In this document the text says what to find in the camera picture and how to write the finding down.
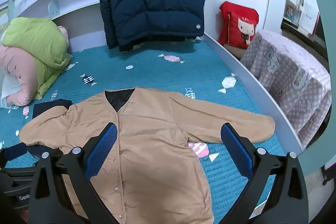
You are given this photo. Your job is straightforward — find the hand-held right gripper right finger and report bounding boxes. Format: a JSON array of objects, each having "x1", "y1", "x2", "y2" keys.
[{"x1": 220, "y1": 123, "x2": 309, "y2": 224}]

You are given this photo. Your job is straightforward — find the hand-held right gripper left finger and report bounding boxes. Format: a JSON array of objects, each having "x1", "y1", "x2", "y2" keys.
[{"x1": 28, "y1": 122, "x2": 124, "y2": 224}]

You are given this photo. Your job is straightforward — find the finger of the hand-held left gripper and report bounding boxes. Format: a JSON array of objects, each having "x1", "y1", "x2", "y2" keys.
[{"x1": 0, "y1": 144, "x2": 27, "y2": 161}]

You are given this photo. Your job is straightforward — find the tan button-up jacket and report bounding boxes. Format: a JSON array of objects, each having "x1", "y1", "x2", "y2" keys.
[{"x1": 19, "y1": 87, "x2": 275, "y2": 224}]

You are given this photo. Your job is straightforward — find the dark navy jeans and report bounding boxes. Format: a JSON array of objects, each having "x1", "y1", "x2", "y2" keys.
[{"x1": 32, "y1": 99, "x2": 72, "y2": 119}]

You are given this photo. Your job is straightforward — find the white pillow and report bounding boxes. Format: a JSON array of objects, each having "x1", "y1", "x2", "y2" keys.
[{"x1": 0, "y1": 73, "x2": 19, "y2": 109}]

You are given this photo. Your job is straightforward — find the pink pillow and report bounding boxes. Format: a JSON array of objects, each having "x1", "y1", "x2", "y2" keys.
[{"x1": 0, "y1": 25, "x2": 70, "y2": 107}]

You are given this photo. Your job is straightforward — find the purple checked blanket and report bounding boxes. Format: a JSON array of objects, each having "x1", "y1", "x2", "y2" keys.
[{"x1": 240, "y1": 30, "x2": 332, "y2": 149}]

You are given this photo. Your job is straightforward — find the teal candy-print bed sheet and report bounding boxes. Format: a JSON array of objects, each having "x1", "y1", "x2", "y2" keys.
[{"x1": 0, "y1": 40, "x2": 286, "y2": 224}]

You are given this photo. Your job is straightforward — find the green quilt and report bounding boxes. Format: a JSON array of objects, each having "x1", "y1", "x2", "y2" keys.
[{"x1": 1, "y1": 17, "x2": 73, "y2": 101}]

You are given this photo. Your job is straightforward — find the red cat cushion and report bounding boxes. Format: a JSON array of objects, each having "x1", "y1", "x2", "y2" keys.
[{"x1": 219, "y1": 1, "x2": 259, "y2": 49}]

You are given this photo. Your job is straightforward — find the navy and yellow puffer jacket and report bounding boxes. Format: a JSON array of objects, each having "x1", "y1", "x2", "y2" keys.
[{"x1": 99, "y1": 0, "x2": 207, "y2": 52}]

